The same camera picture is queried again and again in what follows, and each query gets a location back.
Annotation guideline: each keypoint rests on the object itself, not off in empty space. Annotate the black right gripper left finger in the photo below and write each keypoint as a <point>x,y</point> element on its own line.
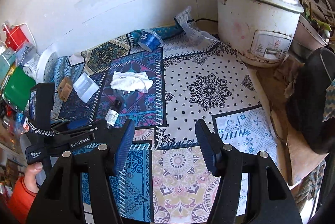
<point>59,199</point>

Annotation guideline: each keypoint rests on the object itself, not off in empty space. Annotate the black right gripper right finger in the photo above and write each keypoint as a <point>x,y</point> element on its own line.
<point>268,200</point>

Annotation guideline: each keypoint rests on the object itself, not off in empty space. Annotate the white plastic tray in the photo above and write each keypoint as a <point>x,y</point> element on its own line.
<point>85,87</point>

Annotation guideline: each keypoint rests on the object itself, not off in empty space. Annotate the white tissue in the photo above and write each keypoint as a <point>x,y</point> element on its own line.
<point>130,81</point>

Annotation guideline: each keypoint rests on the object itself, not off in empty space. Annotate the left hand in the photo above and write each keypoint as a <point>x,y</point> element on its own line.
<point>30,176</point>

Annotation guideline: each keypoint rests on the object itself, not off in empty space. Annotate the brown cardboard box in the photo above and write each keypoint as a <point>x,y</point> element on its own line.
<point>64,89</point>

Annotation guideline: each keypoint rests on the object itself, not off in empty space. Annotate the green box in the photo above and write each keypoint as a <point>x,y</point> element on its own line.
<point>17,90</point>

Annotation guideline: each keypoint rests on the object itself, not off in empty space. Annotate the red box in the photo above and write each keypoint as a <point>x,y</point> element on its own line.
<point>15,38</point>

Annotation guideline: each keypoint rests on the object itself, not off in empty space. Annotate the black round pot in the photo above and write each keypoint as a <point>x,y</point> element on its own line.
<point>310,109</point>

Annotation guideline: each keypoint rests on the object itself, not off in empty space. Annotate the blue patterned patchwork tablecloth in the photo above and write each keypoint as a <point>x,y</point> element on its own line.
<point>165,179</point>

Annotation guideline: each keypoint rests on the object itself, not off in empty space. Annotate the blue lidded plastic cup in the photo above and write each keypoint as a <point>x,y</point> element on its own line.
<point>149,40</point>

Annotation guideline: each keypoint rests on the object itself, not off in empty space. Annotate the white rice cooker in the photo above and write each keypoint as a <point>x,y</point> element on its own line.
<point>260,31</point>

